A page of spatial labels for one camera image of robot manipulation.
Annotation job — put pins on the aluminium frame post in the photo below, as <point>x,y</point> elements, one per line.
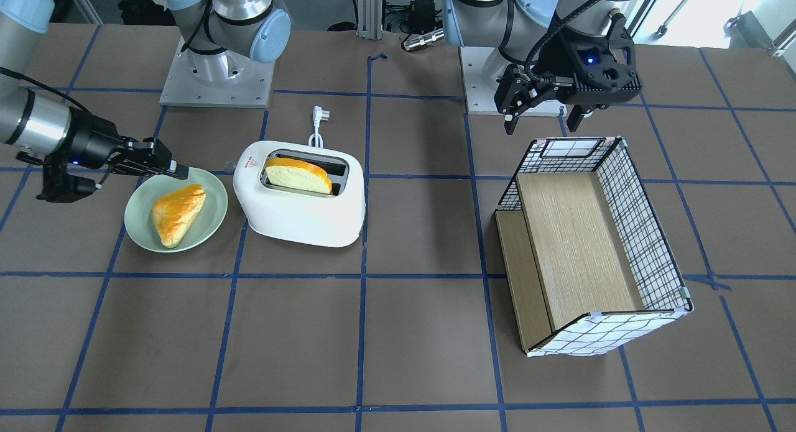
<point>369,18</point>

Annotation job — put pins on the wire basket with wooden shelf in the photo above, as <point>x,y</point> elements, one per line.
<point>588,264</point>

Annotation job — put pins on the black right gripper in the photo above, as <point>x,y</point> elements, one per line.
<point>93,146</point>

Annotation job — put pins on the toast slice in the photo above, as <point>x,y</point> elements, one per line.
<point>298,175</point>

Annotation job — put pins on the orange bread roll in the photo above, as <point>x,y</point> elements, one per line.
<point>174,213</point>

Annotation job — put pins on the white toaster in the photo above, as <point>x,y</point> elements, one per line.
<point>334,218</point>

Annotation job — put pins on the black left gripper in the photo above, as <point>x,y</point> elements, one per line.
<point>567,58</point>

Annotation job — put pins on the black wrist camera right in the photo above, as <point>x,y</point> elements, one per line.
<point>58,186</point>

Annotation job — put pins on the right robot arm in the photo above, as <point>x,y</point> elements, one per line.
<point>52,130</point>

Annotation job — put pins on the green plate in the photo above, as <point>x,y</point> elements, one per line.
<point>138,218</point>

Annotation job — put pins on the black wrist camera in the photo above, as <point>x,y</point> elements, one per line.
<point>58,186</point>
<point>603,67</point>

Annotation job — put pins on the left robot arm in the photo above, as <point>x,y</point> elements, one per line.
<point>517,29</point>

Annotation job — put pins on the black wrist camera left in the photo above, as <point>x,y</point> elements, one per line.
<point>603,67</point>

